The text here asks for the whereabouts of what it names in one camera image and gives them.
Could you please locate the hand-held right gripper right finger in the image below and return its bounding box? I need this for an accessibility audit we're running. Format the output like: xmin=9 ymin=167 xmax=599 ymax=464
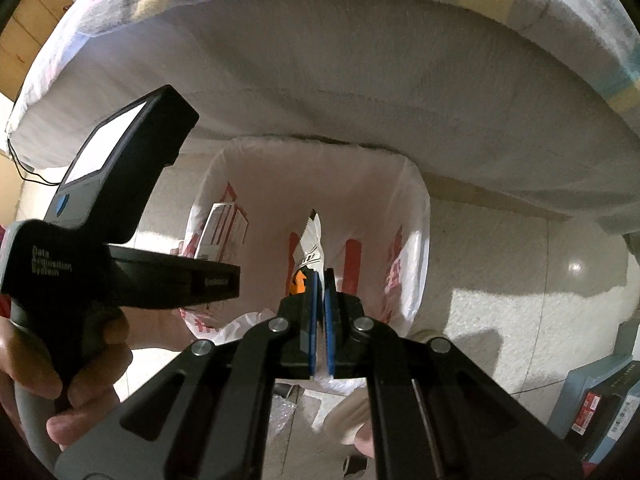
xmin=324 ymin=268 xmax=584 ymax=480

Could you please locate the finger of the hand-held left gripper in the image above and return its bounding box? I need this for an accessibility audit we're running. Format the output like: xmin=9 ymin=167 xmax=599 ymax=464
xmin=107 ymin=244 xmax=242 ymax=311

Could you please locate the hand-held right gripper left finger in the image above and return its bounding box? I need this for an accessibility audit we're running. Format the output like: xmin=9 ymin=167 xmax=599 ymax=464
xmin=54 ymin=270 xmax=322 ymax=480

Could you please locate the white and red carton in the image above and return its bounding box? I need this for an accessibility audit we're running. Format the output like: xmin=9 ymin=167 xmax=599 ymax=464
xmin=192 ymin=202 xmax=251 ymax=264

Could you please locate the silver foil wrapper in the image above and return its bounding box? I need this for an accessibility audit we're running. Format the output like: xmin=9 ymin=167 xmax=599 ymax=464
xmin=289 ymin=207 xmax=329 ymax=296

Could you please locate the white plastic bag red print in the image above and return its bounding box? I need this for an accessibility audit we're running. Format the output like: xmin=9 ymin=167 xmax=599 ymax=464
xmin=177 ymin=135 xmax=432 ymax=426

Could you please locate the person's left hand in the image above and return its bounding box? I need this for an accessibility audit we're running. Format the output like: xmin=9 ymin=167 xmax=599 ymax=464
xmin=0 ymin=309 xmax=134 ymax=454

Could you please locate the bubble wrap sheet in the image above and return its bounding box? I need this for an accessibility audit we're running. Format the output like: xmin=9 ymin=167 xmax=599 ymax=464
xmin=269 ymin=392 xmax=302 ymax=443

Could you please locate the person's foot in beige sandal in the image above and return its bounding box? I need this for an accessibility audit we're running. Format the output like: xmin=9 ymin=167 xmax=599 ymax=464
xmin=320 ymin=385 xmax=377 ymax=461

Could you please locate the light wooden wardrobe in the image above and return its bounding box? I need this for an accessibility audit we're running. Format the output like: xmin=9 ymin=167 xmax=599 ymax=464
xmin=0 ymin=0 xmax=77 ymax=107

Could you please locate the blue-grey cardboard box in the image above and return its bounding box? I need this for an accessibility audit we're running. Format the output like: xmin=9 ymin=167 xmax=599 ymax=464
xmin=547 ymin=354 xmax=640 ymax=463

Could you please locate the black box with red label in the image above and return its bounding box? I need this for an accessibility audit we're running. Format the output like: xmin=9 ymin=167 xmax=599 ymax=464
xmin=569 ymin=385 xmax=640 ymax=467

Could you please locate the black cable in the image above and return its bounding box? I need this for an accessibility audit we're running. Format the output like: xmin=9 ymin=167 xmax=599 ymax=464
xmin=7 ymin=135 xmax=64 ymax=187

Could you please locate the bed with ring-print sheet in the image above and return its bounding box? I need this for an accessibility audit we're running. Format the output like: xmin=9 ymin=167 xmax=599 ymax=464
xmin=5 ymin=0 xmax=640 ymax=235

